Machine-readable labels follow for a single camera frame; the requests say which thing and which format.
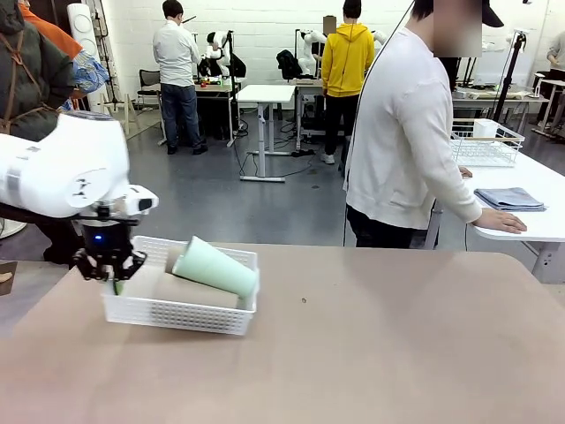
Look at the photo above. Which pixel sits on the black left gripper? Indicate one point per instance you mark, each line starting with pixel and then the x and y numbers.
pixel 106 240

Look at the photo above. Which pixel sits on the mint green paper cup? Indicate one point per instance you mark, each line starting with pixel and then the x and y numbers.
pixel 216 271

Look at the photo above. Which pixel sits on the white side table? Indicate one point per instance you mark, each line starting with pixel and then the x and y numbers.
pixel 543 225

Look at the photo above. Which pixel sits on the person in beige top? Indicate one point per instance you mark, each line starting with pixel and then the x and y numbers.
pixel 557 50

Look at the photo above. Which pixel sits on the mannequin in orange garment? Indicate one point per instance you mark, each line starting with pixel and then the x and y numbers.
pixel 48 31

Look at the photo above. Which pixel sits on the long wood-top workbench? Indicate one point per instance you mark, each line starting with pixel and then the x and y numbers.
pixel 309 84

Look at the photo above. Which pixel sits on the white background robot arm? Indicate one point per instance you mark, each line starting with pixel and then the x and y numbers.
pixel 218 48
pixel 306 57
pixel 379 39

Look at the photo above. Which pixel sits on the person in yellow hoodie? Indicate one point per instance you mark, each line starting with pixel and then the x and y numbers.
pixel 348 57

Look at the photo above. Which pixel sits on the wood-top desk with black frame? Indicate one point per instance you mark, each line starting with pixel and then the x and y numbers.
pixel 216 87

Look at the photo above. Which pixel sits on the white tower fan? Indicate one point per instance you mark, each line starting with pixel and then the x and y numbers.
pixel 86 40

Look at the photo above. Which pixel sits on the person's right hand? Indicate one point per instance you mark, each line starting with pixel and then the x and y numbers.
pixel 503 221

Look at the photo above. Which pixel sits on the person in white cardigan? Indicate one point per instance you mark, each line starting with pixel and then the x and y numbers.
pixel 397 132

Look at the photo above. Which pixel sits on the person in black top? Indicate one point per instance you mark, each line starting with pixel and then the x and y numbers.
pixel 329 26

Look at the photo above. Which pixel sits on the black tripod stand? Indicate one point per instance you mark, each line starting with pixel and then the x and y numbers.
pixel 507 79

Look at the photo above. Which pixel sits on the white perforated plastic basket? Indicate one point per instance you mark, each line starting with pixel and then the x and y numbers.
pixel 176 315

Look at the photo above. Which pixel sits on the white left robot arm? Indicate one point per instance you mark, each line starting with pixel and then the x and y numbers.
pixel 66 163

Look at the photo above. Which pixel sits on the blue grey towel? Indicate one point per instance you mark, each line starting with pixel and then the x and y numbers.
pixel 512 199

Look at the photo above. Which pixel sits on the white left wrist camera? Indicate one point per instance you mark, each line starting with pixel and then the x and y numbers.
pixel 141 201

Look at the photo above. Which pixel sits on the white round floor base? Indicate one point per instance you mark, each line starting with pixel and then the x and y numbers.
pixel 13 229

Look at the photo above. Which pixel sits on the small wooden step stool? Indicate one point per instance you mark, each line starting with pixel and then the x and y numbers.
pixel 128 110

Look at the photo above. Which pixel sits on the brown flat object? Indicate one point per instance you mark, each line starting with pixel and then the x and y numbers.
pixel 6 278

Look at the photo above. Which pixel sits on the black chair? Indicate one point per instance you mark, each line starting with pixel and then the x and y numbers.
pixel 148 86

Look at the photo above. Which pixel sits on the white height-adjustable desk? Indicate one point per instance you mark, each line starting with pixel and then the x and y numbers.
pixel 265 93

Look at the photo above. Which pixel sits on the blue patterned shirt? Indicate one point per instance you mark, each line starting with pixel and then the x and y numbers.
pixel 90 70

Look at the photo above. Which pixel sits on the person's right forearm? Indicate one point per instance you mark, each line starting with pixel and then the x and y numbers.
pixel 463 203

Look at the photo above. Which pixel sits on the figure in dark green jacket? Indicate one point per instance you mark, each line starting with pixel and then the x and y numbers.
pixel 31 66

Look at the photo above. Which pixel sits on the person's left hand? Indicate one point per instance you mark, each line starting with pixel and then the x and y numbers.
pixel 465 172

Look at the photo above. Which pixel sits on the white container in rack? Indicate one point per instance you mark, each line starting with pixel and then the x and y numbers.
pixel 485 129

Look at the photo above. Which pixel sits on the man in white shirt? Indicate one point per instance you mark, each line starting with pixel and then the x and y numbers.
pixel 176 53

